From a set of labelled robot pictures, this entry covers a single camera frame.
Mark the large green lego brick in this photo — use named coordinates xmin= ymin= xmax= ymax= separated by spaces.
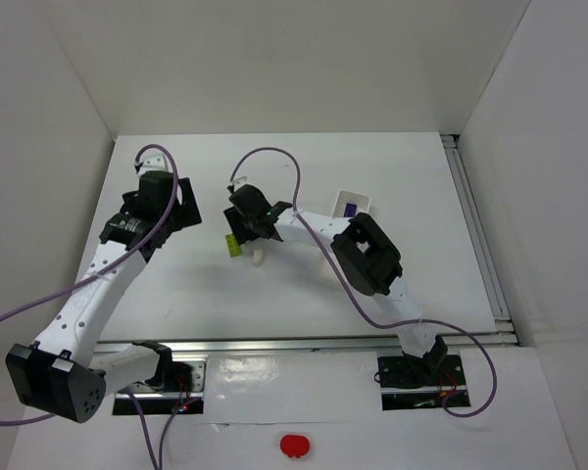
xmin=225 ymin=234 xmax=243 ymax=258

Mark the aluminium front rail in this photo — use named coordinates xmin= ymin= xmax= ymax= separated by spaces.
xmin=94 ymin=332 xmax=518 ymax=354

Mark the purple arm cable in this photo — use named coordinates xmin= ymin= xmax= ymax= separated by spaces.
xmin=0 ymin=144 xmax=185 ymax=470
xmin=229 ymin=147 xmax=499 ymax=418

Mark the blue lego brick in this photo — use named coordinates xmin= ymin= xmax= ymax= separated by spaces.
xmin=344 ymin=203 xmax=358 ymax=217

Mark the white divided plastic tray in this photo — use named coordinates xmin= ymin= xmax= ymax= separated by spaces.
xmin=316 ymin=189 xmax=373 ymax=285

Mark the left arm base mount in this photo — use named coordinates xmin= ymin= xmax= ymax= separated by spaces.
xmin=127 ymin=358 xmax=207 ymax=416

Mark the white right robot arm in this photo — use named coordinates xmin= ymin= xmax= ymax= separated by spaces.
xmin=224 ymin=184 xmax=448 ymax=375

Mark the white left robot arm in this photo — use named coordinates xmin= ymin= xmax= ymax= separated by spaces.
xmin=5 ymin=144 xmax=202 ymax=423

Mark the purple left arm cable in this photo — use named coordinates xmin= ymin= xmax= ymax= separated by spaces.
xmin=0 ymin=144 xmax=185 ymax=470

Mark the white lego piece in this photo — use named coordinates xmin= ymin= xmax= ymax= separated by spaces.
xmin=252 ymin=249 xmax=265 ymax=267

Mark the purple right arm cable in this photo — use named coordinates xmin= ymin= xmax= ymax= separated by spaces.
xmin=229 ymin=147 xmax=499 ymax=418

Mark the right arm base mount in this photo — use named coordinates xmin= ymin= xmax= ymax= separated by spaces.
xmin=373 ymin=354 xmax=470 ymax=411

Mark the red round button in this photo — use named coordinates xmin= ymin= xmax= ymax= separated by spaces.
xmin=279 ymin=434 xmax=312 ymax=459

